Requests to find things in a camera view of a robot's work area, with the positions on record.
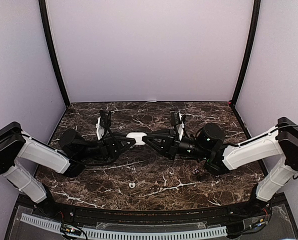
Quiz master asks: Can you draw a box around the white earbud charging case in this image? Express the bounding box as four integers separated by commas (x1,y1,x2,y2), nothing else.
126,132,147,146

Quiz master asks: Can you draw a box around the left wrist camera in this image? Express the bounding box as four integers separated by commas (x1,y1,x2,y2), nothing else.
96,110,112,140

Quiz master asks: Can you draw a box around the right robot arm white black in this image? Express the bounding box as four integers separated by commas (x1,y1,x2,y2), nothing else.
142,117,298,217

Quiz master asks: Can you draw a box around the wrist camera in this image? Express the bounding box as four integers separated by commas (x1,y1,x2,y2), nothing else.
96,110,112,140
170,107,186,140

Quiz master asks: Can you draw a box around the white slotted cable duct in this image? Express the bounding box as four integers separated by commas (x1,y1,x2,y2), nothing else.
20,213,227,240

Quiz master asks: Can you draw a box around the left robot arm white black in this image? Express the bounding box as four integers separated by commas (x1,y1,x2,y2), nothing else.
0,121,136,218

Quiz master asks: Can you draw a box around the black front table rail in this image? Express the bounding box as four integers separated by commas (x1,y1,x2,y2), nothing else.
55,202,249,224

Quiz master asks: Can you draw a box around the white earbud near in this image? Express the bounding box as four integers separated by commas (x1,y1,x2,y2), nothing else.
129,182,135,188

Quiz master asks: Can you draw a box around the right black frame post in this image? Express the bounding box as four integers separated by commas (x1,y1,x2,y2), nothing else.
230,0,261,109

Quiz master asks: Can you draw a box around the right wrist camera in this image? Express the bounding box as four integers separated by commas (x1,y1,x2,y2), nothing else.
170,107,186,140

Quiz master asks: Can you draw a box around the left black frame post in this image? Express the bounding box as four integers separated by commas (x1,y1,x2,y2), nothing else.
38,0,71,107

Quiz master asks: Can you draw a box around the black frame post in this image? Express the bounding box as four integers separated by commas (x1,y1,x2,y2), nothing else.
230,0,261,109
38,0,71,107

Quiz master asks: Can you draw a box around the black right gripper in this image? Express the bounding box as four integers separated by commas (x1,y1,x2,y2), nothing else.
143,128,210,161

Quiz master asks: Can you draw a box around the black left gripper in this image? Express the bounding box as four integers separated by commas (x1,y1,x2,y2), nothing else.
76,131,138,161

